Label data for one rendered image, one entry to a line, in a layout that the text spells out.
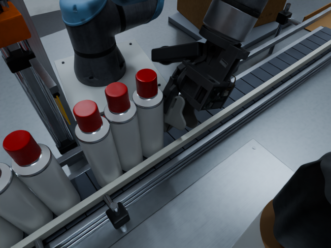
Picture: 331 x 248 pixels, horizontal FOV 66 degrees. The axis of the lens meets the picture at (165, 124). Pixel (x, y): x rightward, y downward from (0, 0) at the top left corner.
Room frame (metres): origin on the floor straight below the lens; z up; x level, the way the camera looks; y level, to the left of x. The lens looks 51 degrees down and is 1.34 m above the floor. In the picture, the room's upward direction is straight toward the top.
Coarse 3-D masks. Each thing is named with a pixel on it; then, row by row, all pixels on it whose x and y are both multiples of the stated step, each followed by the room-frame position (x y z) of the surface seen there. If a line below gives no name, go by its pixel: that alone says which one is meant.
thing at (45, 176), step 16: (16, 144) 0.17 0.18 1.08; (32, 144) 0.18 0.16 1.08; (16, 160) 0.16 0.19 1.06; (32, 160) 0.17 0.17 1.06; (48, 160) 0.18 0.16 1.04; (32, 176) 0.15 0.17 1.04; (48, 176) 0.16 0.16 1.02; (64, 176) 0.18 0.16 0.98; (48, 192) 0.16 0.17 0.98; (64, 192) 0.17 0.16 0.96; (64, 208) 0.16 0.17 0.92
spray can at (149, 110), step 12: (144, 72) 0.30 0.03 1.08; (144, 84) 0.28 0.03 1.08; (156, 84) 0.29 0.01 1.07; (132, 96) 0.30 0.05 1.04; (144, 96) 0.28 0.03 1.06; (156, 96) 0.29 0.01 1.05; (144, 108) 0.27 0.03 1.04; (156, 108) 0.28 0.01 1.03; (144, 120) 0.27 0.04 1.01; (156, 120) 0.28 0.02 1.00; (144, 132) 0.27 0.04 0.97; (156, 132) 0.28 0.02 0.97; (144, 144) 0.28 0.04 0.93; (156, 144) 0.28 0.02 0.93; (144, 156) 0.28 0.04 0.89
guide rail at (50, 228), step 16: (320, 48) 0.61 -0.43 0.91; (304, 64) 0.56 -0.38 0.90; (272, 80) 0.48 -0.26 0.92; (256, 96) 0.44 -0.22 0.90; (224, 112) 0.37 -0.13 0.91; (208, 128) 0.34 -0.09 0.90; (176, 144) 0.29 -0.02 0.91; (144, 160) 0.25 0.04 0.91; (160, 160) 0.26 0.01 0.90; (128, 176) 0.22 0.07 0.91; (96, 192) 0.19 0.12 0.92; (112, 192) 0.19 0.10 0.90; (80, 208) 0.16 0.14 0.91; (48, 224) 0.13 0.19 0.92; (64, 224) 0.14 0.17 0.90; (32, 240) 0.11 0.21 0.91
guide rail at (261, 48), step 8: (328, 8) 0.74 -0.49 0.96; (320, 16) 0.70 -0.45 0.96; (304, 24) 0.66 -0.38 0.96; (288, 32) 0.61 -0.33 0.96; (296, 32) 0.64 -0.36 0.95; (272, 40) 0.58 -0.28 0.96; (280, 40) 0.59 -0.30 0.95; (256, 48) 0.54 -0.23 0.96; (264, 48) 0.55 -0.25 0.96; (248, 56) 0.51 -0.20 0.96; (240, 64) 0.50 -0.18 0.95; (72, 152) 0.24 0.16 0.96; (80, 152) 0.24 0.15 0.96; (64, 160) 0.22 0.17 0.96; (72, 160) 0.23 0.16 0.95
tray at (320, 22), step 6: (324, 6) 0.94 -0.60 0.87; (330, 6) 0.98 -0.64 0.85; (312, 12) 0.90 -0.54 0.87; (318, 12) 0.92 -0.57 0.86; (306, 18) 0.88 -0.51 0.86; (324, 18) 0.92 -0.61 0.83; (330, 18) 0.92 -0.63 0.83; (312, 24) 0.88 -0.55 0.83; (318, 24) 0.88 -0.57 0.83; (324, 24) 0.88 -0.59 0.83; (330, 24) 0.88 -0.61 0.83; (312, 30) 0.84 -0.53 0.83
